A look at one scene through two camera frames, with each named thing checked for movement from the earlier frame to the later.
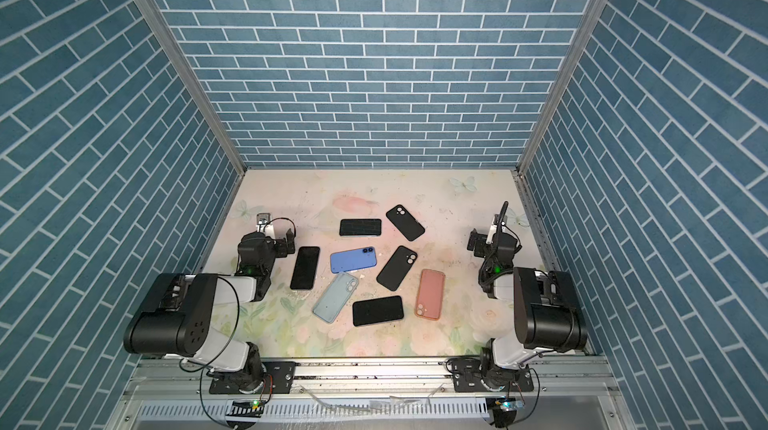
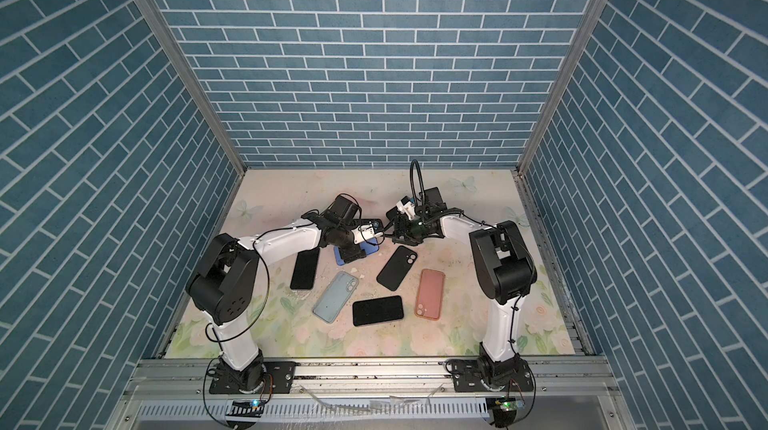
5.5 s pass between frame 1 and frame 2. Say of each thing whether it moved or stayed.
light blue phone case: stayed
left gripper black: moved
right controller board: stayed
